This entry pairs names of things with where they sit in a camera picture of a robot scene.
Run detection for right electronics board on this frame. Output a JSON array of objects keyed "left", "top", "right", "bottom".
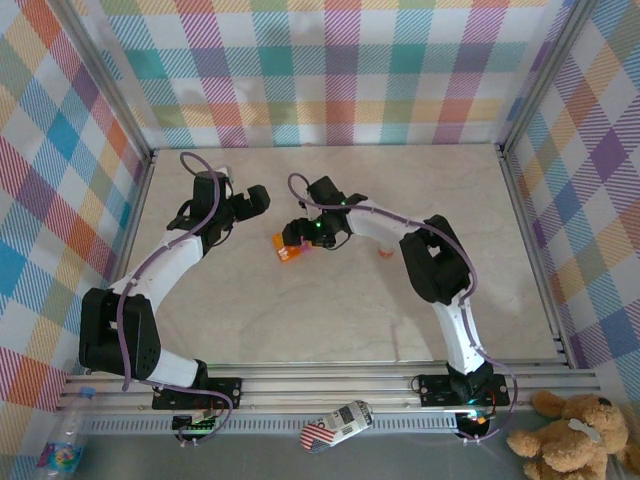
[{"left": 457, "top": 410, "right": 491, "bottom": 431}]

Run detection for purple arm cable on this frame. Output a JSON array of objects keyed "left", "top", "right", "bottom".
[
  {"left": 121, "top": 151, "right": 236, "bottom": 446},
  {"left": 287, "top": 172, "right": 521, "bottom": 446}
]

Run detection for aluminium frame post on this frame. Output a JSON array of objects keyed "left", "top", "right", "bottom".
[
  {"left": 499, "top": 0, "right": 601, "bottom": 157},
  {"left": 49, "top": 0, "right": 157, "bottom": 166}
]

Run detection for slotted grey cable duct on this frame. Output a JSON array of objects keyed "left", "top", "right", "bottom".
[{"left": 82, "top": 410, "right": 461, "bottom": 436}]

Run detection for brown teddy bear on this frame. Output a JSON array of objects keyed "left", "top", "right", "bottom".
[{"left": 507, "top": 389, "right": 640, "bottom": 480}]

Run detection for left electronics board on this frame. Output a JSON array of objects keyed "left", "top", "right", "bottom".
[{"left": 172, "top": 413, "right": 221, "bottom": 434}]

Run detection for aluminium front frame rail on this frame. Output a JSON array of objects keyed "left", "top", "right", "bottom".
[{"left": 59, "top": 363, "right": 604, "bottom": 416}]

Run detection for clear plastic water bottle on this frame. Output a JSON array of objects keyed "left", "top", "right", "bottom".
[{"left": 37, "top": 385, "right": 96, "bottom": 474}]

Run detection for orange pill box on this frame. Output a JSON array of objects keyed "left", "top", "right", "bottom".
[{"left": 271, "top": 232, "right": 305, "bottom": 265}]

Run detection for electronics board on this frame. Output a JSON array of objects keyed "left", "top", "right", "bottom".
[
  {"left": 457, "top": 410, "right": 491, "bottom": 431},
  {"left": 172, "top": 413, "right": 221, "bottom": 434}
]

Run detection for aluminium side rail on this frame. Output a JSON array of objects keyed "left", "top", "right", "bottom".
[
  {"left": 87, "top": 149, "right": 159, "bottom": 374},
  {"left": 497, "top": 144, "right": 574, "bottom": 369}
]

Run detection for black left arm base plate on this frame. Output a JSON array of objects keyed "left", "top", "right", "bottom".
[{"left": 151, "top": 377, "right": 244, "bottom": 412}]

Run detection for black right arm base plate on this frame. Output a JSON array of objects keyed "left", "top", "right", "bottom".
[{"left": 417, "top": 373, "right": 511, "bottom": 409}]

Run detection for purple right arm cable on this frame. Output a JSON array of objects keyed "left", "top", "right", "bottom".
[{"left": 287, "top": 172, "right": 521, "bottom": 446}]

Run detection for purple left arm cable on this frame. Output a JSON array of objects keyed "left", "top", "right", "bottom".
[{"left": 121, "top": 151, "right": 236, "bottom": 446}]

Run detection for flag print rolled pouch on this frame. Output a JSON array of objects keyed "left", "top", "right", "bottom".
[{"left": 299, "top": 399, "right": 375, "bottom": 454}]

